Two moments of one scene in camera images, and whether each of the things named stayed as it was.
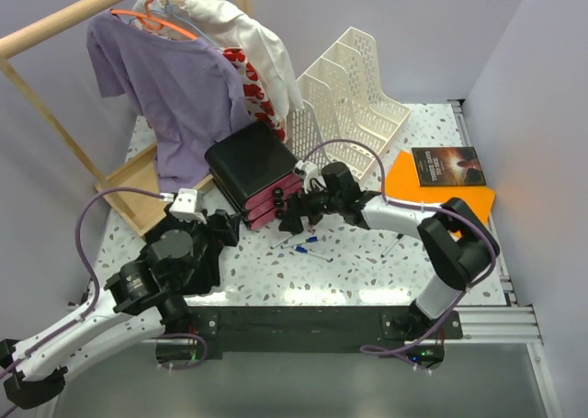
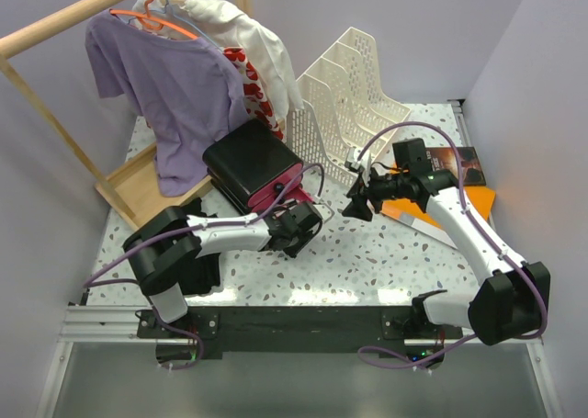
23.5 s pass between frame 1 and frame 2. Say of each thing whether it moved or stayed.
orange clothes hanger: stayed
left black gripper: moved
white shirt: stayed
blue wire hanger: stayed
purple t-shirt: stayed
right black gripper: moved
